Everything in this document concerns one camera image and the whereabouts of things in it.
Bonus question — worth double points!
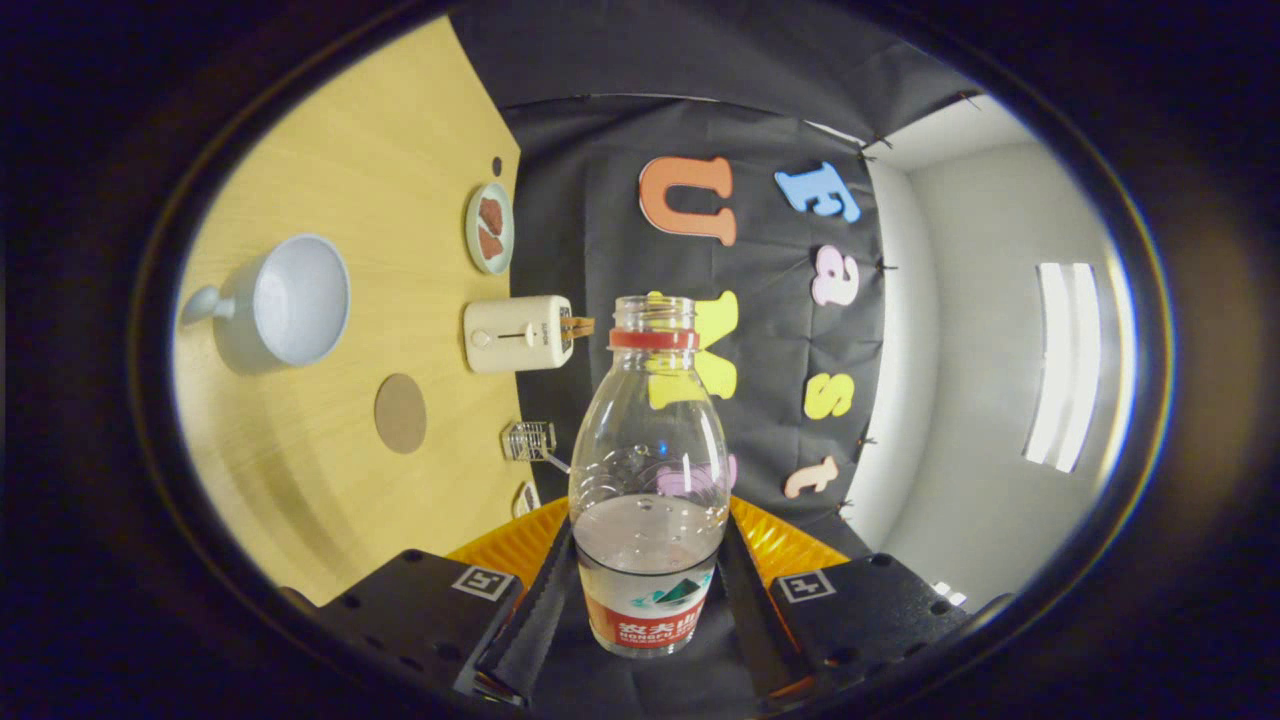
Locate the white toaster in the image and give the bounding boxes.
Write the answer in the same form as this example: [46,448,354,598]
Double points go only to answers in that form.
[463,294,575,375]

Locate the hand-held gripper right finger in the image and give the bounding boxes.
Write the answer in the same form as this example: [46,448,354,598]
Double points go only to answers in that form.
[720,495,973,701]

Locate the small metal wire basket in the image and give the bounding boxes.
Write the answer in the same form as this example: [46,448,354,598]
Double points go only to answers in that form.
[501,421,571,473]

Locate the clear plastic juice bottle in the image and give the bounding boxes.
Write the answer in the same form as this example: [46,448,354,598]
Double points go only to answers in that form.
[568,295,732,658]

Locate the pale green plate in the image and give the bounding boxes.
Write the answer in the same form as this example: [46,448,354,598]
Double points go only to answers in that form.
[464,181,516,276]

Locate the large ceiling light panel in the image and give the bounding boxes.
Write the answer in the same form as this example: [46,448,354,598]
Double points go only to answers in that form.
[1023,262,1103,474]

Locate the white cup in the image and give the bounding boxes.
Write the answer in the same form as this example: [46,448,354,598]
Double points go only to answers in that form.
[180,234,352,376]

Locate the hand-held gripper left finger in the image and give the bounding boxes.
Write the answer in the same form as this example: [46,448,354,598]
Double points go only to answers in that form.
[285,497,576,706]

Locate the red meat slices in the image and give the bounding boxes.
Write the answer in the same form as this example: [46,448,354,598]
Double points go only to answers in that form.
[477,196,506,261]

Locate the round brown coaster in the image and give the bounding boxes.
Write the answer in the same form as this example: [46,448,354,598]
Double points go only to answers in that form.
[374,373,428,455]

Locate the black backdrop cloth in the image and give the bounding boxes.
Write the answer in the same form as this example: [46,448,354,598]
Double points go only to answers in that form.
[445,0,986,716]

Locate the wooden table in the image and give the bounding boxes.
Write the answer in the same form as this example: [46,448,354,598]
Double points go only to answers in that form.
[172,15,546,608]

